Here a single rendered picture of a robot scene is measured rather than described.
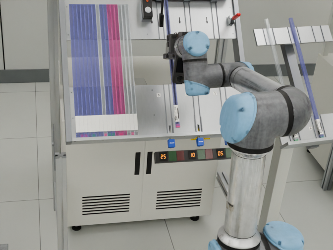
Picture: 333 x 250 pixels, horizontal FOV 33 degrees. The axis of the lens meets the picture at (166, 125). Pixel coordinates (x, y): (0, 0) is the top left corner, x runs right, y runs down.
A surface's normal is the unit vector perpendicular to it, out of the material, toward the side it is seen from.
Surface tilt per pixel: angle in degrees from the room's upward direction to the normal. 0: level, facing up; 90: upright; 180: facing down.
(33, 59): 90
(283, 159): 90
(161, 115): 48
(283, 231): 8
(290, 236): 8
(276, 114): 59
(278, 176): 90
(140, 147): 90
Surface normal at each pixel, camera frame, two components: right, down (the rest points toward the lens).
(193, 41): 0.23, 0.04
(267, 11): 0.21, 0.51
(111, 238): 0.07, -0.86
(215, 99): 0.21, -0.21
